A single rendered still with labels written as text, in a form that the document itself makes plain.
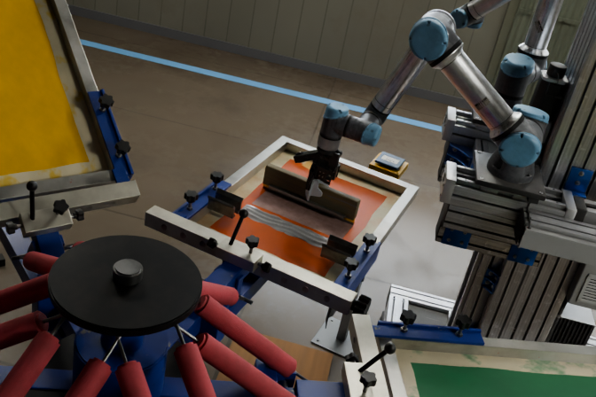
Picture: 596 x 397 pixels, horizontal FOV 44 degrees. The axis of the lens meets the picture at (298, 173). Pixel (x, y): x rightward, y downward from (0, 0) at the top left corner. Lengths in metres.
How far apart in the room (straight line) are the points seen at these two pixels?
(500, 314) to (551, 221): 0.62
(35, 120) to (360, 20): 4.26
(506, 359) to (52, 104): 1.52
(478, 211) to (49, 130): 1.38
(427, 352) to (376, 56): 4.42
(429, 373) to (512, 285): 0.92
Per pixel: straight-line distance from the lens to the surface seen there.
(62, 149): 2.29
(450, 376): 2.09
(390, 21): 6.22
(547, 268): 2.87
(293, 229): 2.45
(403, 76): 2.42
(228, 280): 2.05
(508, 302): 2.95
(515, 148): 2.26
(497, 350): 2.20
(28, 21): 2.53
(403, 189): 2.81
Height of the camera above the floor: 2.30
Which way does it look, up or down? 29 degrees down
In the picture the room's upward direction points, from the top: 12 degrees clockwise
